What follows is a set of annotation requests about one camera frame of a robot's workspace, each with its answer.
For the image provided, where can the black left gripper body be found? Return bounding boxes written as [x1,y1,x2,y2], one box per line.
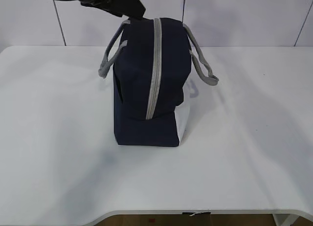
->
[79,0,146,18]

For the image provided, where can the white table leg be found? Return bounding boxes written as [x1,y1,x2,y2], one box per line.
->
[272,214,299,226]

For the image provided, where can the navy lunch bag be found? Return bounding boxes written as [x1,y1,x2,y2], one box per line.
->
[98,18,219,147]

